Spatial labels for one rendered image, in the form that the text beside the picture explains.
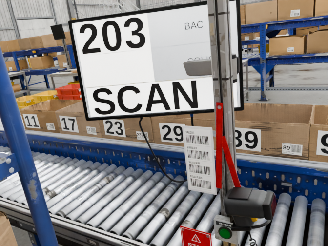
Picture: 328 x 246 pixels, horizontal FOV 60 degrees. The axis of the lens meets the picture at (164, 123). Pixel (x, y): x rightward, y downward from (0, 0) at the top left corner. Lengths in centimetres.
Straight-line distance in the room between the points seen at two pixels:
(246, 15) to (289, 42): 97
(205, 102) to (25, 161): 51
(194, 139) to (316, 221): 66
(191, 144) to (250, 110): 91
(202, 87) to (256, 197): 33
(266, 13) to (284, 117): 436
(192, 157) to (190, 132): 7
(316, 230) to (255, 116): 69
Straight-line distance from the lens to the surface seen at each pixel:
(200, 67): 80
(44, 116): 219
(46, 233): 55
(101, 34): 87
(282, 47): 560
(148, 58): 83
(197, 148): 76
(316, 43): 554
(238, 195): 74
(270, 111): 162
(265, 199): 73
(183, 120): 146
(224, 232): 84
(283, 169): 134
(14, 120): 47
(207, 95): 82
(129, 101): 86
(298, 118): 162
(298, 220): 124
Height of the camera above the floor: 149
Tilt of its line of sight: 18 degrees down
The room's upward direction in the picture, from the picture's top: 7 degrees counter-clockwise
